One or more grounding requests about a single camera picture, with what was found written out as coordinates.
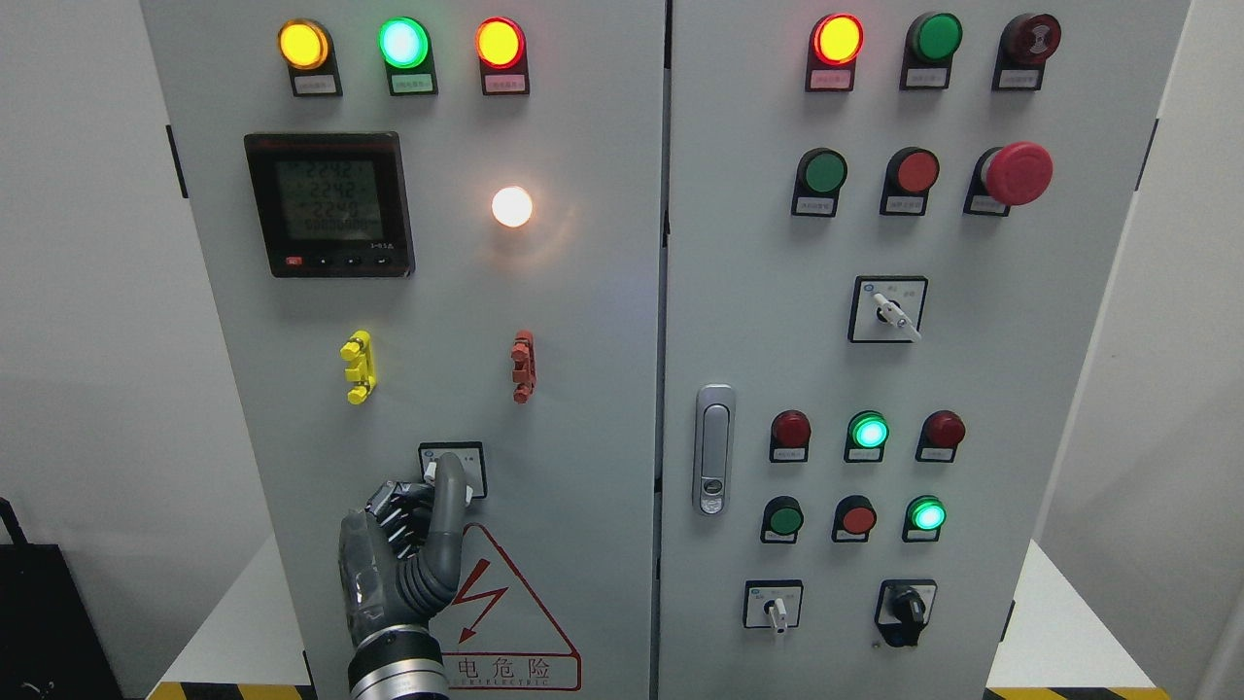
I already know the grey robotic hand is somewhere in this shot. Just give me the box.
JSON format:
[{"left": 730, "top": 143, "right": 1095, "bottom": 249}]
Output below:
[{"left": 338, "top": 453, "right": 471, "bottom": 648}]

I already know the white rotary switch door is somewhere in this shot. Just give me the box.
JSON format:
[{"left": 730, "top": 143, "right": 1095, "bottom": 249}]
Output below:
[{"left": 418, "top": 441, "right": 488, "bottom": 501}]

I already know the red electric hazard warning sticker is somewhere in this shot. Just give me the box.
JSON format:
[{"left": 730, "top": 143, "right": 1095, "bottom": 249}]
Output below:
[{"left": 432, "top": 523, "right": 582, "bottom": 693}]

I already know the yellow plastic terminal clip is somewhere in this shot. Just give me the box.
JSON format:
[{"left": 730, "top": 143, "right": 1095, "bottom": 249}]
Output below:
[{"left": 340, "top": 329, "right": 377, "bottom": 404}]

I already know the red plastic terminal clip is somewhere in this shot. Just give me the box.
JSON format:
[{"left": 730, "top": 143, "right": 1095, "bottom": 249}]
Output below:
[{"left": 510, "top": 329, "right": 537, "bottom": 404}]

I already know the black digital power meter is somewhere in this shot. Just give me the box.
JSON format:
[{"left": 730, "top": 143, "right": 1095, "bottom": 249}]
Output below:
[{"left": 244, "top": 131, "right": 415, "bottom": 279}]

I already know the clear small light bulb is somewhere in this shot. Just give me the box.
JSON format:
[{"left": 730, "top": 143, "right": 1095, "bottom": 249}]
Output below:
[{"left": 491, "top": 185, "right": 534, "bottom": 228}]

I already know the green push button lower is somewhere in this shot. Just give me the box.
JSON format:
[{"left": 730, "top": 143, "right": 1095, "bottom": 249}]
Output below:
[{"left": 760, "top": 495, "right": 805, "bottom": 545}]

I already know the dark red indicator left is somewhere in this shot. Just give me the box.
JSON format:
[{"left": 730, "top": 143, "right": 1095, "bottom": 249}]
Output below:
[{"left": 769, "top": 409, "right": 812, "bottom": 464}]

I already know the dark red indicator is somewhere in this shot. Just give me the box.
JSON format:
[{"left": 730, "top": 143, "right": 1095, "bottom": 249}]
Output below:
[
  {"left": 769, "top": 409, "right": 812, "bottom": 464},
  {"left": 916, "top": 409, "right": 967, "bottom": 464}
]

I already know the grey electrical cabinet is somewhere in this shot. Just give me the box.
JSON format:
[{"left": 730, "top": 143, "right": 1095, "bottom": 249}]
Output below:
[{"left": 141, "top": 1, "right": 1191, "bottom": 699}]

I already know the red push button lower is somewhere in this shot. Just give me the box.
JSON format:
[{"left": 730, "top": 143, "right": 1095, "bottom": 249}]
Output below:
[{"left": 831, "top": 495, "right": 877, "bottom": 543}]

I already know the red push button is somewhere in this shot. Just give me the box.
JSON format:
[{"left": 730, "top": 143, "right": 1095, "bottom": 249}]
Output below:
[
  {"left": 880, "top": 147, "right": 940, "bottom": 218},
  {"left": 831, "top": 495, "right": 877, "bottom": 543}
]

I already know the lit green indicator middle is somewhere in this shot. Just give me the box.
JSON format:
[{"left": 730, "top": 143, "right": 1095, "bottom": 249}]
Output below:
[{"left": 843, "top": 409, "right": 889, "bottom": 464}]

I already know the green indicator light top left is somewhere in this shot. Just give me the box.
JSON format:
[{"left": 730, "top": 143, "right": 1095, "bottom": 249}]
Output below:
[{"left": 377, "top": 15, "right": 438, "bottom": 96}]

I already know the yellow indicator light top left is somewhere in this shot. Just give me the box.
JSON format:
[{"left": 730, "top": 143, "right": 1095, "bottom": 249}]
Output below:
[{"left": 277, "top": 17, "right": 343, "bottom": 97}]

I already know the lit green push button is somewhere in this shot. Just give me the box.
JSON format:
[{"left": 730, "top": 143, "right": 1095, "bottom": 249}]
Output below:
[{"left": 902, "top": 495, "right": 947, "bottom": 543}]

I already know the red indicator light left door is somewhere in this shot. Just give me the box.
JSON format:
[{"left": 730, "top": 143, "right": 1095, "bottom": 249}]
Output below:
[{"left": 475, "top": 17, "right": 530, "bottom": 94}]

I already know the red indicator light door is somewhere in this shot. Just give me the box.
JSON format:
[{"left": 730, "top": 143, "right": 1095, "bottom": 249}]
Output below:
[
  {"left": 475, "top": 17, "right": 530, "bottom": 94},
  {"left": 805, "top": 12, "right": 865, "bottom": 93}
]

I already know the dark red indicator right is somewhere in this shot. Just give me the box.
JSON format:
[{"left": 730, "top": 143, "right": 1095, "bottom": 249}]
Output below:
[{"left": 916, "top": 409, "right": 967, "bottom": 464}]

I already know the green push button upper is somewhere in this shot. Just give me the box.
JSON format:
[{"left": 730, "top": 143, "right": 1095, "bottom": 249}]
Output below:
[{"left": 790, "top": 148, "right": 848, "bottom": 218}]

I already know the red push button upper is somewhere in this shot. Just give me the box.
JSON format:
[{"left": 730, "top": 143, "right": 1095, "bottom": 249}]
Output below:
[{"left": 880, "top": 147, "right": 940, "bottom": 218}]

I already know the red indicator light right door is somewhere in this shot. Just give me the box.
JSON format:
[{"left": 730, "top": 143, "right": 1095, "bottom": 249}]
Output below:
[{"left": 805, "top": 12, "right": 865, "bottom": 93}]

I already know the red emergency stop mushroom button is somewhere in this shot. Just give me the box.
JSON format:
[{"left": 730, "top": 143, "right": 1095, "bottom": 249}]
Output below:
[{"left": 963, "top": 140, "right": 1054, "bottom": 218}]

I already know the green unlit indicator top right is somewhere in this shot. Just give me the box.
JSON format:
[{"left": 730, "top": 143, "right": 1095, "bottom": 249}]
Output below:
[{"left": 899, "top": 12, "right": 964, "bottom": 91}]

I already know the dark red buzzer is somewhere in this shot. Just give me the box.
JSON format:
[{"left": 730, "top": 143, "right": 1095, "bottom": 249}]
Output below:
[{"left": 991, "top": 12, "right": 1062, "bottom": 91}]

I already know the silver door lock handle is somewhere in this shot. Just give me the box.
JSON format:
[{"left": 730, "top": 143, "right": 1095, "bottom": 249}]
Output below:
[{"left": 693, "top": 384, "right": 735, "bottom": 515}]

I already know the white rotary switch lower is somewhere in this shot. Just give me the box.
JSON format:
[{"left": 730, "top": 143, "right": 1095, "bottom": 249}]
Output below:
[{"left": 743, "top": 577, "right": 804, "bottom": 637}]

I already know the white rotary switch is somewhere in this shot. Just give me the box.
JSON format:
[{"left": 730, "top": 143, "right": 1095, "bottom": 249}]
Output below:
[
  {"left": 743, "top": 577, "right": 804, "bottom": 637},
  {"left": 847, "top": 276, "right": 928, "bottom": 344}
]

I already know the black rotary selector switch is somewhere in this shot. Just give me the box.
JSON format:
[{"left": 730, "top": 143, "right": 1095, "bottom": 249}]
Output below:
[{"left": 875, "top": 577, "right": 938, "bottom": 648}]

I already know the white rotary switch right upper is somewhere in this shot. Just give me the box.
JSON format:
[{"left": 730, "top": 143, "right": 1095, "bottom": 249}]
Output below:
[{"left": 847, "top": 276, "right": 928, "bottom": 344}]

